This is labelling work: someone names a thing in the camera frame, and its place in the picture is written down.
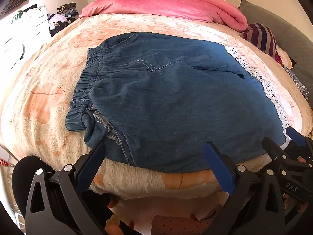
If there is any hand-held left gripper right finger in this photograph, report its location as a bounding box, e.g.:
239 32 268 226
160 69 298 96
203 141 286 235

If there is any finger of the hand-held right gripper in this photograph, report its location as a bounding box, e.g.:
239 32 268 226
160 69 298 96
261 137 303 170
286 127 313 153

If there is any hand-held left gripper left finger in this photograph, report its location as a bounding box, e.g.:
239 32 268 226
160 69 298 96
24 141 115 235

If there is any blue denim pants lace trim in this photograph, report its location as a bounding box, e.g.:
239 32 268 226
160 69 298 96
66 31 291 173

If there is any floral patterned cloth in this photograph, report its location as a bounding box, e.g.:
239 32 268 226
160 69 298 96
275 49 310 100

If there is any brown dotted mat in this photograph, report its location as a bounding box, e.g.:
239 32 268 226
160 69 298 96
151 215 209 235

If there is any dark cloth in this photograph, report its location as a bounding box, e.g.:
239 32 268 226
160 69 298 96
11 155 52 226

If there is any peach patterned fleece blanket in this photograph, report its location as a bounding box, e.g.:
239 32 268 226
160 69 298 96
0 12 313 199

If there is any purple striped pillow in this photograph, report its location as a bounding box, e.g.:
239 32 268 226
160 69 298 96
242 23 278 60

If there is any pile of clothes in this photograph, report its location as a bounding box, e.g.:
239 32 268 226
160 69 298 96
48 2 80 36

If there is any white drawer cabinet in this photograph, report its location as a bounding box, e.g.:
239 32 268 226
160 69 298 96
12 4 52 41

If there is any pink comforter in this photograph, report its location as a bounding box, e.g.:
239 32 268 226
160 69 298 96
79 0 248 32

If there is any black wall television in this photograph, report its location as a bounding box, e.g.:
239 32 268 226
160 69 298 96
1 0 28 17

